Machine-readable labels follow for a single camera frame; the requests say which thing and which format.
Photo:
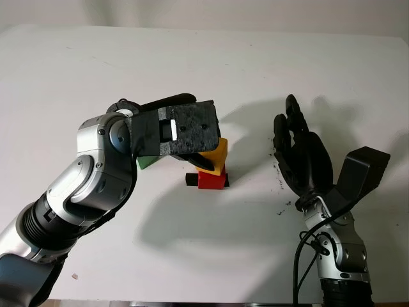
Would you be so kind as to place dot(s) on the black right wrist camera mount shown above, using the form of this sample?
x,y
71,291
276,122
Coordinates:
x,y
361,172

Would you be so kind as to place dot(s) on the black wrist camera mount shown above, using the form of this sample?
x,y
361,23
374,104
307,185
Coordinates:
x,y
361,172
191,131

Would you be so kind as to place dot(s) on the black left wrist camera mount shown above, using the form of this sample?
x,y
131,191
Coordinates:
x,y
191,131

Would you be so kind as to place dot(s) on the green block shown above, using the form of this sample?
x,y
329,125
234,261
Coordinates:
x,y
147,162

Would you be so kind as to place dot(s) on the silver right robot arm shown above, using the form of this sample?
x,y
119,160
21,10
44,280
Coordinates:
x,y
342,252

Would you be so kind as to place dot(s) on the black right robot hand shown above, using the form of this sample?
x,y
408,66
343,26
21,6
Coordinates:
x,y
303,160

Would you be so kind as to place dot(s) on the red block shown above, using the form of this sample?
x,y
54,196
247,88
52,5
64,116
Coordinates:
x,y
211,182

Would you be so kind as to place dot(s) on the yellow block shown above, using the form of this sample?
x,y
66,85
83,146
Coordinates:
x,y
219,155

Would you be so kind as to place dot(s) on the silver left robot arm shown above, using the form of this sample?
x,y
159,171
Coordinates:
x,y
80,179

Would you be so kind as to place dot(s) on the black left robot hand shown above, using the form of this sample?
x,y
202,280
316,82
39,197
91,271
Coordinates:
x,y
172,99

